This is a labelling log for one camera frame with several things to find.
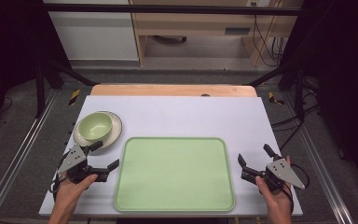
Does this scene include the black floor cables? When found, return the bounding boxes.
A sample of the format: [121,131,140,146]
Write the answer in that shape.
[270,99,322,152]

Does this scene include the yellow black tape strip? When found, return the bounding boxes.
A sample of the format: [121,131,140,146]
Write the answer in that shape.
[267,91,286,105]
[68,89,81,106]

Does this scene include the black hanging cables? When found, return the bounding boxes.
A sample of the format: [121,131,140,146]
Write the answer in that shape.
[252,14,286,67]

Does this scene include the wooden desk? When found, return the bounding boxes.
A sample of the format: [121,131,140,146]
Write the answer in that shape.
[128,0,304,68]

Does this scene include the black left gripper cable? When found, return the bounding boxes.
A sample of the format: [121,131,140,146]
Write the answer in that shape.
[48,151,71,202]

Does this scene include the white table board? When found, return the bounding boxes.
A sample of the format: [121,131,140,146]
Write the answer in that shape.
[38,94,304,217]

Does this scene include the light green bowl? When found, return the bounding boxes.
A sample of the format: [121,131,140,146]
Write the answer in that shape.
[77,112,114,143]

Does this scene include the person's right hand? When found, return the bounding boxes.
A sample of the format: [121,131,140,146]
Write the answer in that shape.
[255,155,295,216]

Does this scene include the wooden table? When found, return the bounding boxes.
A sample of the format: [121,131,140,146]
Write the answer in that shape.
[89,83,258,98]

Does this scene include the black horizontal frame bar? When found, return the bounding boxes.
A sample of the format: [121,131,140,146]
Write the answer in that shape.
[44,3,302,17]

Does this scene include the light green tray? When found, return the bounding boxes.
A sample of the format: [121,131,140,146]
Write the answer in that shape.
[113,136,237,214]

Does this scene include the person's left hand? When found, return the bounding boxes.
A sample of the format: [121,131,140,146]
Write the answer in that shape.
[53,173,99,210]

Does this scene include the black curtain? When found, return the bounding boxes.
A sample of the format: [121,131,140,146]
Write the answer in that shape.
[279,0,358,194]
[0,0,73,141]

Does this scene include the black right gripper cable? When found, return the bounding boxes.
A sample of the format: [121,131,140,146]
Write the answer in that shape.
[283,162,310,214]

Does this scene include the yellow hanging cable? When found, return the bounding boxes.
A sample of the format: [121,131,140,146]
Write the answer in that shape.
[259,0,283,61]

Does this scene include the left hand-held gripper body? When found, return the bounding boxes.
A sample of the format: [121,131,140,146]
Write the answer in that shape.
[56,144,100,185]

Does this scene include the black metal stand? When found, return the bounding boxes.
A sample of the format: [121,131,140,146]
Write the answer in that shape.
[246,59,306,123]
[34,55,98,119]

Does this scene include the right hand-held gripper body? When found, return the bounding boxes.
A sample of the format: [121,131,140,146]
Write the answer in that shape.
[255,158,306,192]

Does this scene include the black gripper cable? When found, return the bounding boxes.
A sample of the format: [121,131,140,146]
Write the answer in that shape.
[283,162,310,214]
[48,151,71,202]

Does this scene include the cream plate with dark rim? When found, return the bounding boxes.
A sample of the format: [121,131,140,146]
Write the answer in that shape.
[73,110,123,152]

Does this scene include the aluminium floor rail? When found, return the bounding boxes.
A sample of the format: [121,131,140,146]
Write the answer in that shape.
[0,89,60,224]
[282,92,357,224]

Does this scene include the white cabinet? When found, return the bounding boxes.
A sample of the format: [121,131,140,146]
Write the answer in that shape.
[43,0,140,62]

